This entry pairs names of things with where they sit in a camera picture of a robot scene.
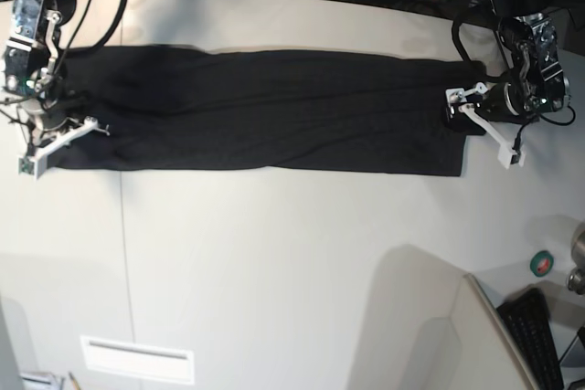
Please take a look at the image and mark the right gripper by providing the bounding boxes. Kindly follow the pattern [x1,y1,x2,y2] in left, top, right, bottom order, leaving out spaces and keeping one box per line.
[16,90,85,146]

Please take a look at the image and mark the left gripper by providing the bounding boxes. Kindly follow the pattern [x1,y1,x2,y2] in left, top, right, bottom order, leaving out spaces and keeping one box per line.
[443,82,526,135]

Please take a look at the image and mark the black t-shirt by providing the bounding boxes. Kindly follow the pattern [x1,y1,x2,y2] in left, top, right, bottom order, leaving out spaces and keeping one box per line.
[49,45,484,176]

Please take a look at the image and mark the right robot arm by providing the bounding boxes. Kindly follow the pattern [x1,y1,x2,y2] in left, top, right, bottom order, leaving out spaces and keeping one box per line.
[1,0,128,147]

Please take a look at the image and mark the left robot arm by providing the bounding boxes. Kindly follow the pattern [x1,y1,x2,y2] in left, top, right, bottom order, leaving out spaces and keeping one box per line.
[446,0,570,135]

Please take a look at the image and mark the green tape roll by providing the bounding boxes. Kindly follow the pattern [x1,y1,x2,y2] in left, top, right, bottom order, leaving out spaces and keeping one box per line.
[529,250,555,278]

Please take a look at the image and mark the metal cylinder stand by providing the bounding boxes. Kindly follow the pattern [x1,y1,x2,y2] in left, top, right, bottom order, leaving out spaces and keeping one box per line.
[567,232,585,296]

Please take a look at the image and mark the black keyboard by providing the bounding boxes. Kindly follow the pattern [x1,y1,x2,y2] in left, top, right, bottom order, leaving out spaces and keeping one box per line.
[496,288,564,390]

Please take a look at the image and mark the white partition panel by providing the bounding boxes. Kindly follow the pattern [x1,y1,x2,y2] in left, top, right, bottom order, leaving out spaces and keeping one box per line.
[450,274,538,390]

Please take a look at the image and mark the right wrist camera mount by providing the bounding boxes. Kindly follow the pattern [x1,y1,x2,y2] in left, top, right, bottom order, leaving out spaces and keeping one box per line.
[17,116,110,180]

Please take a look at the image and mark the white cable tray lid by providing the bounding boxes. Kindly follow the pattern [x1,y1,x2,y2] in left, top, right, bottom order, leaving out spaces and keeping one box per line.
[80,335,195,385]

